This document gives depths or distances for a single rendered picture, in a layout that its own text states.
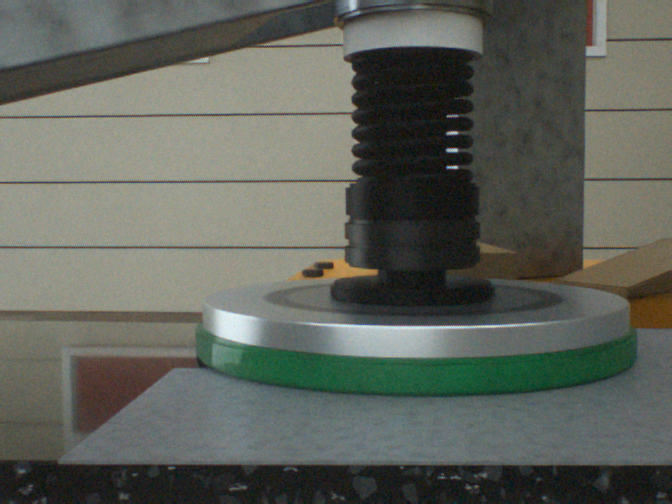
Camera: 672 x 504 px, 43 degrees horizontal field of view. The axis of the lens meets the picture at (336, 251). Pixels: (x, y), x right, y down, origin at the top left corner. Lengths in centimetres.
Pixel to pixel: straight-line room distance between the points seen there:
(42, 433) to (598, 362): 22
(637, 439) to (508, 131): 79
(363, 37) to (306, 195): 605
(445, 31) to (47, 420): 24
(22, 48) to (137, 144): 642
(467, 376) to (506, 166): 73
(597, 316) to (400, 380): 9
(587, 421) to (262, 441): 11
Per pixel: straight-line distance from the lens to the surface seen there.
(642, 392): 37
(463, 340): 34
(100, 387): 37
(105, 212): 682
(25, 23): 34
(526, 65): 109
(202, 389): 36
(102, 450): 28
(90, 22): 34
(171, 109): 670
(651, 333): 52
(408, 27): 41
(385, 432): 29
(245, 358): 37
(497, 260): 81
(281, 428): 30
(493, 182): 105
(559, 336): 36
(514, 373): 35
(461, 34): 42
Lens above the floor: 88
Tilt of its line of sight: 4 degrees down
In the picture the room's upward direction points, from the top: straight up
